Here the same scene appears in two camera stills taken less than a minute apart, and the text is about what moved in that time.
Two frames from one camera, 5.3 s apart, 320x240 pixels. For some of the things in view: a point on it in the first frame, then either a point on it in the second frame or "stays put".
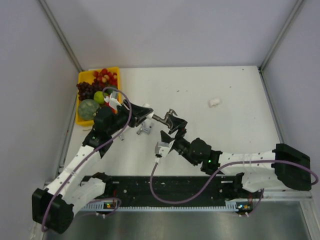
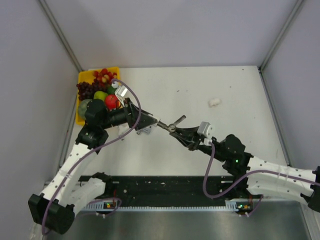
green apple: x=99 y=97 stays put
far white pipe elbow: x=213 y=102 stays put
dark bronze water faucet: x=165 y=118 to x=171 y=127
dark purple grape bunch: x=86 y=91 stays put
